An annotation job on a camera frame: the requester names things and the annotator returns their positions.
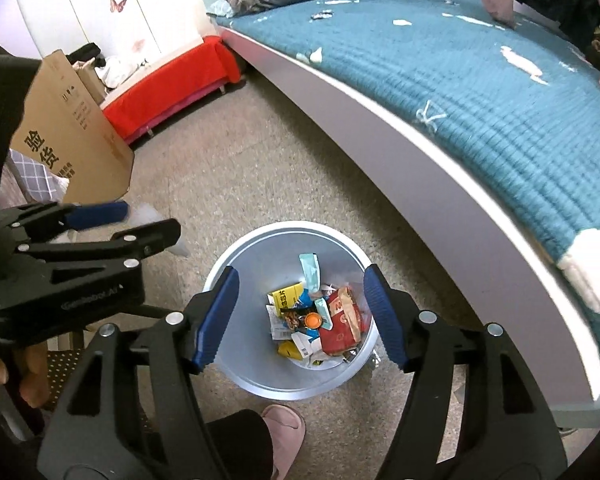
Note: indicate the red covered bench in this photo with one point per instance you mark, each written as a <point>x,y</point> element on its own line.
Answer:
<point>180,80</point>

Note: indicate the orange bottle cap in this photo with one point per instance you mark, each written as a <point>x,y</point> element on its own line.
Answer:
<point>312,321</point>

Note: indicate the white paper wrapper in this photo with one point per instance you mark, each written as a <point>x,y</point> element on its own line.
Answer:
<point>305,347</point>

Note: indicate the person's left hand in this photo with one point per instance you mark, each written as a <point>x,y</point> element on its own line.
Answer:
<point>35,375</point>

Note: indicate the white plastic bin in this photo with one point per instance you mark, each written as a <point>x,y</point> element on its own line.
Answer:
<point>260,260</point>

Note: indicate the red snack packet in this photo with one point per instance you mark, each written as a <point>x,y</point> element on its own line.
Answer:
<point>342,330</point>

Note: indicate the small cardboard box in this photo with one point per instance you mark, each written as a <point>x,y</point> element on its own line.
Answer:
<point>91,82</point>

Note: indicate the black cloth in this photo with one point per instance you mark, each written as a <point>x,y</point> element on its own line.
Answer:
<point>86,54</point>

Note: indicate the grey checked tablecloth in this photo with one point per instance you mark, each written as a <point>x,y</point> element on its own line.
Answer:
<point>40,175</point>

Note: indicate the black dotted fabric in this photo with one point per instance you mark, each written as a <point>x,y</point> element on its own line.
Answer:
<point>62,380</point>

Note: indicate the person's leg in black trousers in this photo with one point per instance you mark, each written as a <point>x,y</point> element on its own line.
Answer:
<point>242,445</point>

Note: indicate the large cardboard box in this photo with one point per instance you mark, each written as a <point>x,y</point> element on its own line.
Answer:
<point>80,125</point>

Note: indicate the pink slipper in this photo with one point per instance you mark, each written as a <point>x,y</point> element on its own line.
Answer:
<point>287,425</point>

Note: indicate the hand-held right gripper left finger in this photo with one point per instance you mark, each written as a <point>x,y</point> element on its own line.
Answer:
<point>215,320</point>

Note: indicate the light teal wrapper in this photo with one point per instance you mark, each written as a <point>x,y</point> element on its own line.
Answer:
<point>311,270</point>

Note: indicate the faint butterfly sticker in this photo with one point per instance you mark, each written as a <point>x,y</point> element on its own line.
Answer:
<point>137,45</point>

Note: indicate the pink butterfly sticker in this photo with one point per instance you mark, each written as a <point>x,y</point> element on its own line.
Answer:
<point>118,5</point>

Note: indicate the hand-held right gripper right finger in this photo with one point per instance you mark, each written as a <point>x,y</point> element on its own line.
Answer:
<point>385,320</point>

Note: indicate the light checked pillow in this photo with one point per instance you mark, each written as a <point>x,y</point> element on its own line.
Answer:
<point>220,9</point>

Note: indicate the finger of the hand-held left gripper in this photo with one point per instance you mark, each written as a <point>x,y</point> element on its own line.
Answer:
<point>100,212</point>
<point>150,240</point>

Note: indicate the white cloth pile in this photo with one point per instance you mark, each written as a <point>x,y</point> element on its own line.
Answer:
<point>120,72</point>

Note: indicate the white wardrobe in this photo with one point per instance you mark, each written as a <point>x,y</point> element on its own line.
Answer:
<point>70,0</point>

